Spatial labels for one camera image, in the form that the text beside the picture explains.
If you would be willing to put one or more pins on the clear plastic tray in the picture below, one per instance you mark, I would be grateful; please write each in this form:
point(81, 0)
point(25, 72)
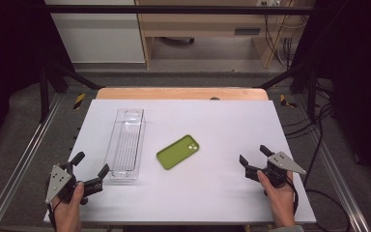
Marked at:
point(125, 145)

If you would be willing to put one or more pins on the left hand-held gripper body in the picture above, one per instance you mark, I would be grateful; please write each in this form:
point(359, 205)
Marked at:
point(59, 183)

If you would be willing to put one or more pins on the aluminium floor rail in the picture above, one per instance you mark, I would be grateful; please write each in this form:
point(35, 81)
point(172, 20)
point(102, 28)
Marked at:
point(22, 164)
point(335, 167)

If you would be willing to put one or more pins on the black metal stand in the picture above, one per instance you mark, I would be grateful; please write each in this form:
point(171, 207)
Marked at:
point(310, 90)
point(45, 93)

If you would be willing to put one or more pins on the wooden table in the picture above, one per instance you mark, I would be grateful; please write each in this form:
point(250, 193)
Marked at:
point(174, 93)

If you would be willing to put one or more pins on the black yellow striped tape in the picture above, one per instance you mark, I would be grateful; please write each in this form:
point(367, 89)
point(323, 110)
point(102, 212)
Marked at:
point(285, 101)
point(79, 101)

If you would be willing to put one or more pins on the black horizontal frame bar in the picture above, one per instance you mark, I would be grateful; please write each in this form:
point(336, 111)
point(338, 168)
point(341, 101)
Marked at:
point(174, 9)

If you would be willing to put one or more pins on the light wooden desk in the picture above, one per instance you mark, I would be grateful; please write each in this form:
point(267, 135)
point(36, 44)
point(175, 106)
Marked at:
point(203, 22)

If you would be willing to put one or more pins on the green phone case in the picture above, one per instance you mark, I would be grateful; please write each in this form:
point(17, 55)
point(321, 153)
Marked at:
point(177, 153)

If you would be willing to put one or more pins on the person's right hand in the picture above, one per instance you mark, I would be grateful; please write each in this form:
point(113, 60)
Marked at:
point(281, 201)

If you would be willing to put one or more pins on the white table cover sheet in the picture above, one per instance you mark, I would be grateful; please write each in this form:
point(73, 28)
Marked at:
point(206, 193)

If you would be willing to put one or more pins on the person's left hand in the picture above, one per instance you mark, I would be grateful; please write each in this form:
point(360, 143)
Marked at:
point(69, 211)

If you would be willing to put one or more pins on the white power strip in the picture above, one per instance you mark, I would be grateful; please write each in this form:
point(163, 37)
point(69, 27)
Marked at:
point(269, 3)

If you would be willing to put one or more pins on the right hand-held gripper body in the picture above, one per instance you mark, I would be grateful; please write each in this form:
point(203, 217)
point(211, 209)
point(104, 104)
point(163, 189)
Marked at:
point(281, 161)

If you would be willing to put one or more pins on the white cabinet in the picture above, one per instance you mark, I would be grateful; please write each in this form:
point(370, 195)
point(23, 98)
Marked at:
point(99, 35)

